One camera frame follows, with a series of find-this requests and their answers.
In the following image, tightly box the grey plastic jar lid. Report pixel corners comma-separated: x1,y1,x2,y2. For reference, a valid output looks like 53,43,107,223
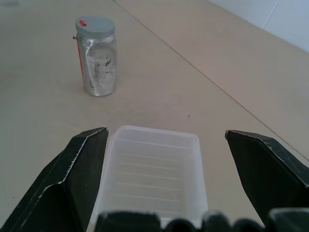
75,15,115,38

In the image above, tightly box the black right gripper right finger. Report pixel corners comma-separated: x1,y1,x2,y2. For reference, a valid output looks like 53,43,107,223
225,130,309,227

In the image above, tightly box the grey-lidded clear jar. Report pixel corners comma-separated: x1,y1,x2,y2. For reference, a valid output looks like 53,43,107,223
72,30,118,97

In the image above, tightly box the clear plastic tray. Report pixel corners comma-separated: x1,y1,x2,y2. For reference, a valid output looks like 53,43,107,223
89,125,209,230

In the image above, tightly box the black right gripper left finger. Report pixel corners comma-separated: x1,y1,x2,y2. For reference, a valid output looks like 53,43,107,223
0,127,109,232

